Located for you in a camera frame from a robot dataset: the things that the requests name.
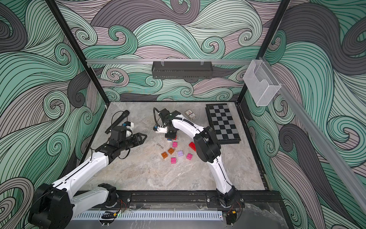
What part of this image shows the aluminium rail right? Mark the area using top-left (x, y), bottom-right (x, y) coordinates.
top-left (258, 57), bottom-right (366, 212)

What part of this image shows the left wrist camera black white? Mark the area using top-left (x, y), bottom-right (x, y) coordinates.
top-left (110, 121), bottom-right (134, 141)

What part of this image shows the clear plastic wall bin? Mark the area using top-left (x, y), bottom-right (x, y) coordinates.
top-left (243, 59), bottom-right (281, 106)

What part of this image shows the black microphone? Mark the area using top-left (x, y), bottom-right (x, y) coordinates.
top-left (105, 110), bottom-right (130, 134)

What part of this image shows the black wall tray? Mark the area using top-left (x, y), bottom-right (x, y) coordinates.
top-left (152, 61), bottom-right (214, 80)

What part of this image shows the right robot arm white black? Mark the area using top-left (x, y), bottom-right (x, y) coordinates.
top-left (153, 108), bottom-right (236, 207)

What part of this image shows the aluminium rail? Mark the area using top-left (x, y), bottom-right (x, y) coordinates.
top-left (258, 57), bottom-right (366, 212)
top-left (85, 58), bottom-right (252, 66)

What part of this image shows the orange lego brick lower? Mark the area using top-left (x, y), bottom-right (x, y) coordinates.
top-left (161, 152), bottom-right (168, 159)

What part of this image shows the red lego brick lower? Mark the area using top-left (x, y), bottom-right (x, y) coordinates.
top-left (189, 142), bottom-right (196, 152)

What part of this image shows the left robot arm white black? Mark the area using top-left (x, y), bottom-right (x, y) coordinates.
top-left (28, 133), bottom-right (147, 229)

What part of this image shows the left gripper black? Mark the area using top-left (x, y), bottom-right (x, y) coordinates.
top-left (119, 133), bottom-right (147, 152)

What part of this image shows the playing card box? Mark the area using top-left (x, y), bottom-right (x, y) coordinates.
top-left (185, 110), bottom-right (197, 120)

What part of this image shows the aluminium rail back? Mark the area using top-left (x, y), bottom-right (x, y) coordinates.
top-left (85, 58), bottom-right (252, 66)

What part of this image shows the white slotted cable duct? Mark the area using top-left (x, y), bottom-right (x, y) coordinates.
top-left (74, 210), bottom-right (224, 222)

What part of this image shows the pink lego brick lower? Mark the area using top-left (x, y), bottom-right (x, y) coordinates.
top-left (171, 157), bottom-right (177, 164)

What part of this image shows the black grey chessboard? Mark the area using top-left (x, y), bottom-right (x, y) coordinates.
top-left (205, 104), bottom-right (241, 145)

